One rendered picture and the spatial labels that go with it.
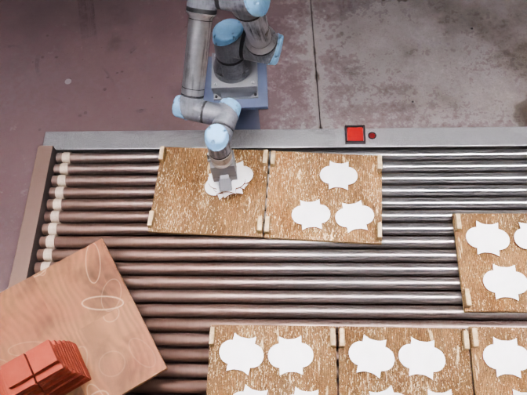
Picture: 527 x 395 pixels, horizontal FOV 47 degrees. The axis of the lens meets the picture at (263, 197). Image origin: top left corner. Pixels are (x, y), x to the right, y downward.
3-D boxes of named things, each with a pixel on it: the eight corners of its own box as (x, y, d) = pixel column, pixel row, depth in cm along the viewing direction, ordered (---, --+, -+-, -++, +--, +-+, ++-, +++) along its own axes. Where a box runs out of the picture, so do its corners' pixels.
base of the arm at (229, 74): (212, 56, 248) (209, 38, 240) (249, 52, 248) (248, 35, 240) (214, 85, 241) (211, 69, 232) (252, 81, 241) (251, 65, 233)
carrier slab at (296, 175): (271, 153, 230) (271, 150, 229) (381, 157, 227) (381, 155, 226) (263, 238, 215) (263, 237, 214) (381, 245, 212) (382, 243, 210)
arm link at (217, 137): (231, 123, 194) (223, 146, 190) (234, 141, 204) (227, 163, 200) (208, 118, 195) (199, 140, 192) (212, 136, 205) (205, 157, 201)
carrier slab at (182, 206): (162, 148, 234) (161, 146, 233) (269, 152, 231) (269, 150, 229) (148, 233, 219) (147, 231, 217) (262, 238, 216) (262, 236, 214)
